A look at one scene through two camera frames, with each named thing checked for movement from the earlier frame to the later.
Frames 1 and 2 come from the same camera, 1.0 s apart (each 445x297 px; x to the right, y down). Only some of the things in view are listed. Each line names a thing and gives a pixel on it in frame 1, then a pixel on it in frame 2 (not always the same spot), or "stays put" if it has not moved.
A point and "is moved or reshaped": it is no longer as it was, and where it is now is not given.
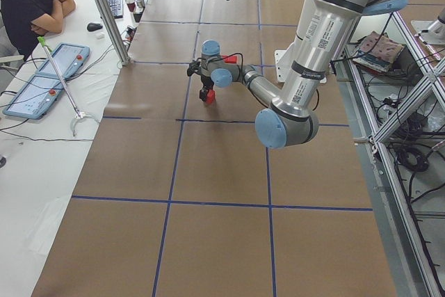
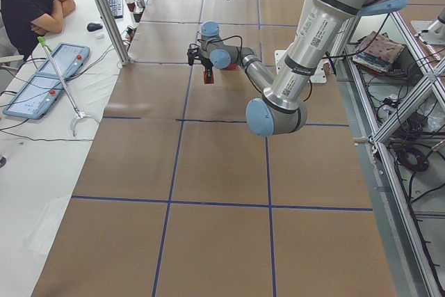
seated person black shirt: x=32 y=5 stays put
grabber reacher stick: x=79 y=114 stays put
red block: x=211 y=97 is moved or reshaped
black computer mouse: x=93 y=26 stays put
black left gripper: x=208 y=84 → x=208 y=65
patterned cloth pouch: x=376 y=51 stays put
